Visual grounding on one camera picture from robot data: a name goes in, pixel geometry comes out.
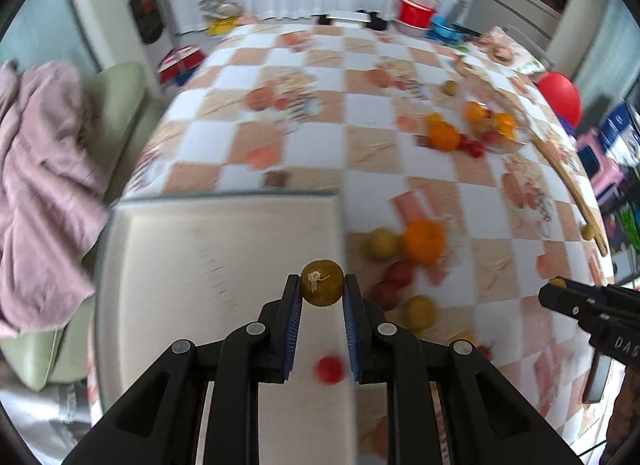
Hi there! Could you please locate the red cherry tomato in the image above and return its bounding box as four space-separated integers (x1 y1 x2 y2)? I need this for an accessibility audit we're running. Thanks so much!
314 355 345 385
466 140 484 158
458 140 470 153

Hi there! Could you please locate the olive yellow plum fruit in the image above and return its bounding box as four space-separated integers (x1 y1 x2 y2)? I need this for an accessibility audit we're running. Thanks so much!
300 259 344 307

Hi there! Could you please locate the red tomato lower near orange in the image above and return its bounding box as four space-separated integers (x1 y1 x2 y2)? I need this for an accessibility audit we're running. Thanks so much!
369 281 401 311

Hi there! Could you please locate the red tomato orange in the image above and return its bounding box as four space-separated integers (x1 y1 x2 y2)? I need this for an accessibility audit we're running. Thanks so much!
369 281 401 311
384 259 416 289

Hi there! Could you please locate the yellow plum right of tomatoes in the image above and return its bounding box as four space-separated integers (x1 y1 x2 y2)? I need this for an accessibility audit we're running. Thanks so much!
404 296 437 331

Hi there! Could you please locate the small plum by stick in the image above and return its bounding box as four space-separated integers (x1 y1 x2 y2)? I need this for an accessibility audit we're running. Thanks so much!
580 224 598 241

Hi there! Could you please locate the long wooden stick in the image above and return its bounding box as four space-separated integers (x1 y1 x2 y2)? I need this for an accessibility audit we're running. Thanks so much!
532 133 608 257

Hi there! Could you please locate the red tomato upper near orange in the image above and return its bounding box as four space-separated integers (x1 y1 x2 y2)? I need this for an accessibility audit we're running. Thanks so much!
384 259 416 289

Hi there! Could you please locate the white rectangular tray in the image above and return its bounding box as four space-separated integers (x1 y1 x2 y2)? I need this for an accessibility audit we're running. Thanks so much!
94 193 357 464

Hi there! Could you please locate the yellow green plum beside orange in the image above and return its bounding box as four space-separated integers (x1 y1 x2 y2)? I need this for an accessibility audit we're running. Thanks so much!
363 226 400 261

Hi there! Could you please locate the large orange near tray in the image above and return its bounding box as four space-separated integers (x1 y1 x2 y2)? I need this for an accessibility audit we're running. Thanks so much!
402 219 447 266

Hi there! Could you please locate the pink plastic stool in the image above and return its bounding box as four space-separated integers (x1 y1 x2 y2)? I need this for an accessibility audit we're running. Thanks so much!
576 129 625 205

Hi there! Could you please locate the checkered fruit print tablecloth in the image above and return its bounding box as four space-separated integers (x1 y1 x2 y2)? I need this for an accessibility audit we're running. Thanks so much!
118 24 613 464

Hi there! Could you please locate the red balloon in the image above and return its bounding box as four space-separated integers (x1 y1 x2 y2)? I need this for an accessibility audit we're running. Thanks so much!
536 72 582 129

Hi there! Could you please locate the far orange near bowl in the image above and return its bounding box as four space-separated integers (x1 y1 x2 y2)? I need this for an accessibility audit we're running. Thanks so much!
426 121 461 152

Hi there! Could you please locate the pink blanket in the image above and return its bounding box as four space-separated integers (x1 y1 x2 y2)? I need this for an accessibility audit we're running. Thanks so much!
1 62 108 338

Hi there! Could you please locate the red plastic bucket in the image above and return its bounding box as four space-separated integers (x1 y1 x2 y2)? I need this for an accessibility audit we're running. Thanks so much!
398 0 440 29

